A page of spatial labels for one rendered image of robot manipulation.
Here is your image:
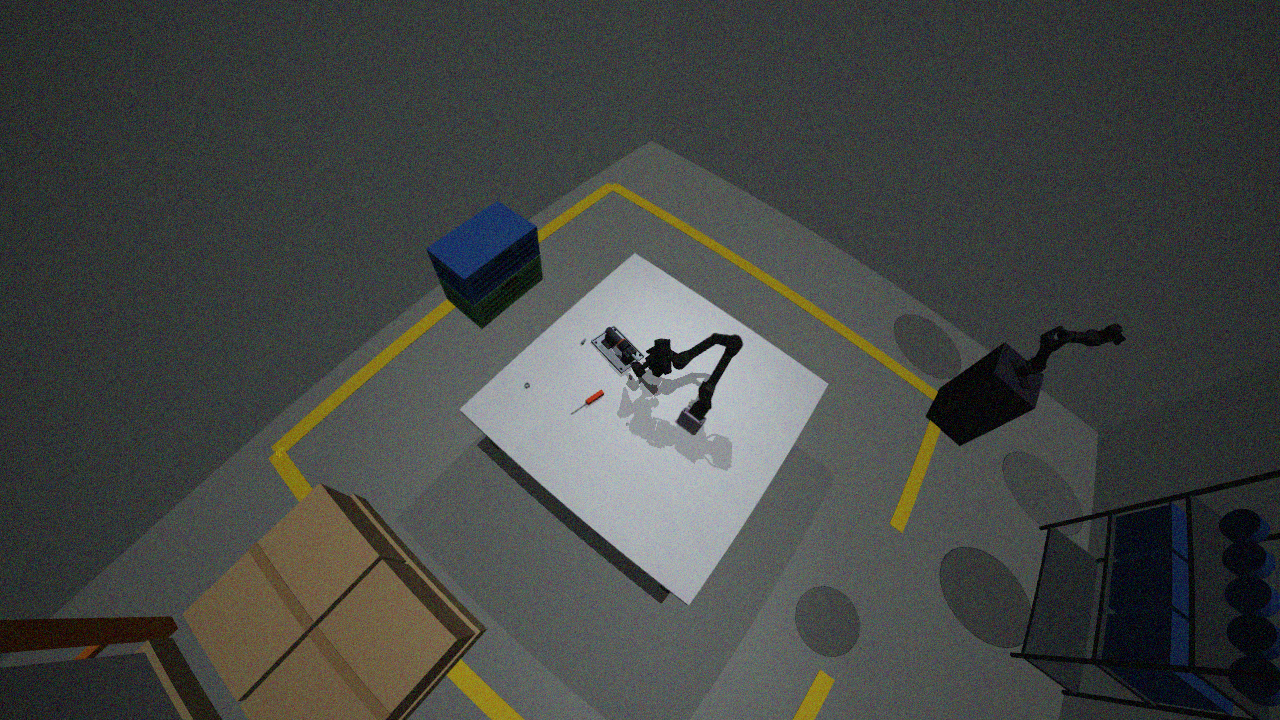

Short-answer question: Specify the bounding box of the red-brown rectangular block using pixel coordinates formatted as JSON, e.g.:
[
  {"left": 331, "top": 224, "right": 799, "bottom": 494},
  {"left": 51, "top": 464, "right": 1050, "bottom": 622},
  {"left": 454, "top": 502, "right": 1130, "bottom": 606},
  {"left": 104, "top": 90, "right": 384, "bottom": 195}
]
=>
[{"left": 571, "top": 389, "right": 604, "bottom": 414}]

